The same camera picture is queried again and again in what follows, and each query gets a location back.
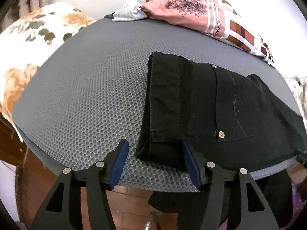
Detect black pants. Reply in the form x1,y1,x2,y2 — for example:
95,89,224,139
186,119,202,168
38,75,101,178
135,51,307,220

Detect purple patterned clothing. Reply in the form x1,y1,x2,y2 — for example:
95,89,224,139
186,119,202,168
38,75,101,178
216,169,307,230

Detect grey mesh mattress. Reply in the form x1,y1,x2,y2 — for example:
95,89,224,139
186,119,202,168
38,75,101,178
12,18,299,193

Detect floral pillow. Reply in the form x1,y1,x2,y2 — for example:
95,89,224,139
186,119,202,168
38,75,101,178
1,2,95,127

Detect pink checkered blanket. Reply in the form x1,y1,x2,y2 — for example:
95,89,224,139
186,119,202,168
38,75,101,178
140,0,274,66

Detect white striped cloth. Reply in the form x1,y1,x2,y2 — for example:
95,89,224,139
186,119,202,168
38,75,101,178
112,0,147,22

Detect beige curtain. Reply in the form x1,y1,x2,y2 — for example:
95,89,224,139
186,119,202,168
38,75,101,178
1,0,48,32

